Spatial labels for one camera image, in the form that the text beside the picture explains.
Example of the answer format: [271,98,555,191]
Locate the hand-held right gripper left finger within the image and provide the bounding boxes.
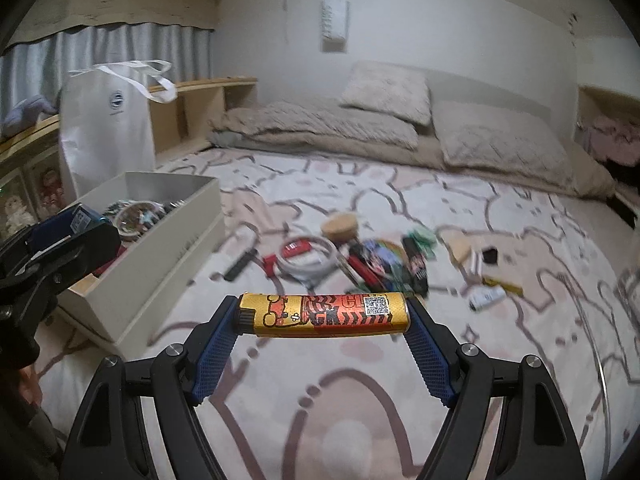
[59,295,242,480]

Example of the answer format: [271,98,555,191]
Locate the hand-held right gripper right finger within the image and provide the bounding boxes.
[404,296,586,480]

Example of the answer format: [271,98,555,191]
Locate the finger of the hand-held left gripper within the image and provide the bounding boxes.
[47,222,122,289]
[0,217,72,282]

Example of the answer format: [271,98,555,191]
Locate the white storage box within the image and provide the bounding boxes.
[52,171,226,347]

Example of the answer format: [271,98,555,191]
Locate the yellow orange printed lighter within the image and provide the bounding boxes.
[236,292,412,339]

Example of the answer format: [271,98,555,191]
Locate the person's left forearm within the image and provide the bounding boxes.
[0,366,67,480]

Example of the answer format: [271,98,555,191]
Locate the white rabbit doll clear case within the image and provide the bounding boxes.
[0,170,37,237]

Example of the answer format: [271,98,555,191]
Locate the red dress doll clear case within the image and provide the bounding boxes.
[29,159,67,212]

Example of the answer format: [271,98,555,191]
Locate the small white lighter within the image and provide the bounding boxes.
[469,287,507,311]

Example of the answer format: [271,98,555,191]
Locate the white black small box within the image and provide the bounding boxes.
[466,246,500,281]

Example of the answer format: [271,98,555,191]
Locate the yellow black pen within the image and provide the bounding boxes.
[482,276,525,295]

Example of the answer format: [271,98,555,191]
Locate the colourful printed card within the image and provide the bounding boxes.
[362,240,404,272]

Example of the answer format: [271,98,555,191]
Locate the wooden disc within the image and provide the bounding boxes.
[449,232,474,264]

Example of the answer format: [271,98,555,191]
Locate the green packet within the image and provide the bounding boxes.
[404,227,440,261]

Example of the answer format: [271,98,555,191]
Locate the printed bed sheet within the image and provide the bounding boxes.
[30,147,640,480]

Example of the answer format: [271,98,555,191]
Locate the purple plush toy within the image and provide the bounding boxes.
[0,95,59,139]

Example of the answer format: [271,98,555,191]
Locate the white paper bag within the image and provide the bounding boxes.
[57,60,177,198]

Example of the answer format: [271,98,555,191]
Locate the white tape roll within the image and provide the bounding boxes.
[277,236,344,282]

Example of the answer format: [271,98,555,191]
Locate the cork lid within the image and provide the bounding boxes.
[321,214,362,242]

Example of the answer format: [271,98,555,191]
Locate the wooden shelf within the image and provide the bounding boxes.
[0,76,258,181]

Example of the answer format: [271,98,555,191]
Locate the grey curtain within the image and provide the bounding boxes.
[0,22,217,137]

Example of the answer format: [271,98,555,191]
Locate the large beige pillow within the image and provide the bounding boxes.
[432,101,577,187]

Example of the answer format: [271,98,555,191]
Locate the beige curtain pelmet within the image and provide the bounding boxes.
[10,0,222,47]

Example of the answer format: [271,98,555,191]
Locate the beige pillows and blanket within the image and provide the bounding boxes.
[207,101,617,197]

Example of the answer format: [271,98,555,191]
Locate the small beige pillow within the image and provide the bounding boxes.
[340,61,434,127]

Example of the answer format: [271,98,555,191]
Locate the pink clothes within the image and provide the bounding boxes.
[585,115,640,164]

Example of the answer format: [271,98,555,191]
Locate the white wall hanging sign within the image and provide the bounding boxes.
[320,0,351,54]

